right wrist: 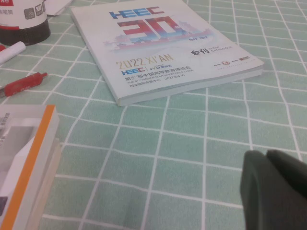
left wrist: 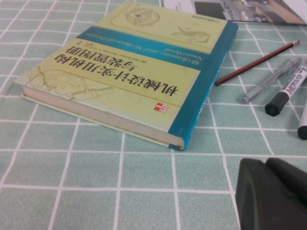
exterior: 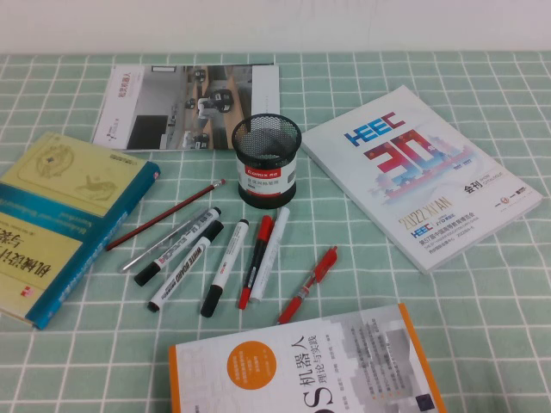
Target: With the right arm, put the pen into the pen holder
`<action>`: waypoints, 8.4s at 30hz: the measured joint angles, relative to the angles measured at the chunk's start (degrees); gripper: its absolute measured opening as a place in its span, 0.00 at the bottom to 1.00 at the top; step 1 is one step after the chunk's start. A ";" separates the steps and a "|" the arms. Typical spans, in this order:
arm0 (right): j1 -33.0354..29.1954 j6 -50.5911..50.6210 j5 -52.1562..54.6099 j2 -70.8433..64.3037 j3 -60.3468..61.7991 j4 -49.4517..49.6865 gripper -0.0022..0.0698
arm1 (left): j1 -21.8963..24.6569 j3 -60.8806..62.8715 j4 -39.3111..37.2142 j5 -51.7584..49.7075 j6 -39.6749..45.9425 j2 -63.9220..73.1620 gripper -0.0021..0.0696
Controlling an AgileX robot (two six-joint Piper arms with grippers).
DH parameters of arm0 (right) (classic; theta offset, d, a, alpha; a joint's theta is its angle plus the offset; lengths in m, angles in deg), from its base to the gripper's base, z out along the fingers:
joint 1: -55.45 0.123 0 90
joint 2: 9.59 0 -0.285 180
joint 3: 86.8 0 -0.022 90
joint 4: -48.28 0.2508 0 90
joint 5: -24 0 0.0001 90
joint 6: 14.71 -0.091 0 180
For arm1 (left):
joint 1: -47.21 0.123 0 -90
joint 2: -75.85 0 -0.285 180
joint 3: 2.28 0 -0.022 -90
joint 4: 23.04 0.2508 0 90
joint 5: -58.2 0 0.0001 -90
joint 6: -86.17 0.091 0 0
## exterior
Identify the red gel pen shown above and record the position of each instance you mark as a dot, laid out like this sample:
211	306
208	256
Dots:
307	284

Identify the black mesh pen holder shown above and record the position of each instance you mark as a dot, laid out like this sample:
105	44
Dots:
267	180

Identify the all white marker pen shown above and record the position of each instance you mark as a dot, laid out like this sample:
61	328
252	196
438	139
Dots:
271	250

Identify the red and black marker pen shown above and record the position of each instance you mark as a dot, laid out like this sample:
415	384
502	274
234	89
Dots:
257	256

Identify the clear silver ballpoint pen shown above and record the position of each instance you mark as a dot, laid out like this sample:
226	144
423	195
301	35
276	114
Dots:
142	257

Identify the white marker with black cap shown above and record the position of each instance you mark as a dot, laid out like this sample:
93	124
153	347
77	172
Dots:
226	267

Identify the white board printed marker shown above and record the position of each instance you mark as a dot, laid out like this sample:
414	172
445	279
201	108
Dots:
185	266

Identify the red pencil with eraser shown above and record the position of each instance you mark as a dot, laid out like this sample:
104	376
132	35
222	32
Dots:
165	214

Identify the slim black-capped whiteboard marker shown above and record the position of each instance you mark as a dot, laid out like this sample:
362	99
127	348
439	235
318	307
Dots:
172	251

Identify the white HEEC catalogue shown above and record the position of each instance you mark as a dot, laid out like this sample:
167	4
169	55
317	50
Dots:
409	180

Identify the brochure with robot photo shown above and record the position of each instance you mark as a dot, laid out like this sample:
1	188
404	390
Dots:
172	107

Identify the white and orange robot book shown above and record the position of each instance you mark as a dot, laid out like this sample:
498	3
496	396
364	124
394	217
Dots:
301	370

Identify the yellow and teal hardcover book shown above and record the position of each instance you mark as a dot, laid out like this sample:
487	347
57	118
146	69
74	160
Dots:
64	193

